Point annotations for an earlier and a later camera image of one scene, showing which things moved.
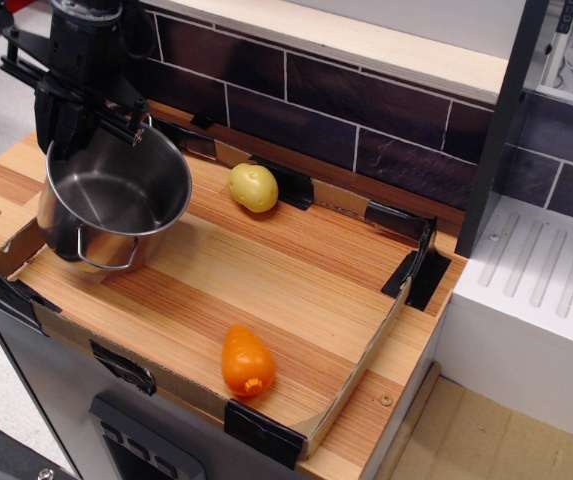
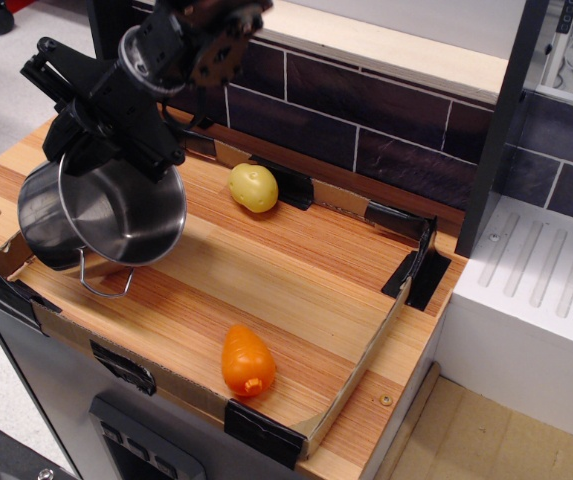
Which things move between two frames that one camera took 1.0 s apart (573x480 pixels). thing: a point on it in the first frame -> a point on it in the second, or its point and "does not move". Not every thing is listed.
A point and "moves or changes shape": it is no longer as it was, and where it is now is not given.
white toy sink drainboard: [526, 323] does not move
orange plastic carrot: [247, 365] does not move
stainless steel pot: [108, 202] moves or changes shape
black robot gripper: [84, 58] -> [105, 111]
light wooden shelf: [350, 43] does not move
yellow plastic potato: [253, 186] does not move
